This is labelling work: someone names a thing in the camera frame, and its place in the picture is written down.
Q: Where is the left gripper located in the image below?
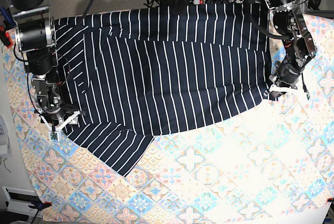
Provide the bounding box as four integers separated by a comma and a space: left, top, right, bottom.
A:
263, 61, 304, 101

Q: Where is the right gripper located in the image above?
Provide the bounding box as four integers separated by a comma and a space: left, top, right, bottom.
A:
39, 103, 86, 129

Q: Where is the navy white striped T-shirt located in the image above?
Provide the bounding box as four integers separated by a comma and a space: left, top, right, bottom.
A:
55, 3, 271, 176

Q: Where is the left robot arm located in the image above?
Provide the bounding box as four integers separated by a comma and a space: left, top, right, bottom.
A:
244, 0, 317, 98

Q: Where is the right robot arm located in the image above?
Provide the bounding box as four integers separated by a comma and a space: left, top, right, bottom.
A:
7, 0, 85, 135

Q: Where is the patterned pastel tablecloth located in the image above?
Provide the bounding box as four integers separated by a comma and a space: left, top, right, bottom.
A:
1, 15, 333, 223

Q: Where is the white papers left edge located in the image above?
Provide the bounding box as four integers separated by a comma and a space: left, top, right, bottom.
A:
0, 116, 11, 158

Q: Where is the white box lower left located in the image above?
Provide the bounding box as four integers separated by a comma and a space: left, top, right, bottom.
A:
2, 186, 40, 217

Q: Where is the red black clamp upper left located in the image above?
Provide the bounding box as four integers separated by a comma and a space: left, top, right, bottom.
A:
0, 26, 13, 49

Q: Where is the white power strip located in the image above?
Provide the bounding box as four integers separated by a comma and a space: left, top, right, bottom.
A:
193, 0, 210, 5

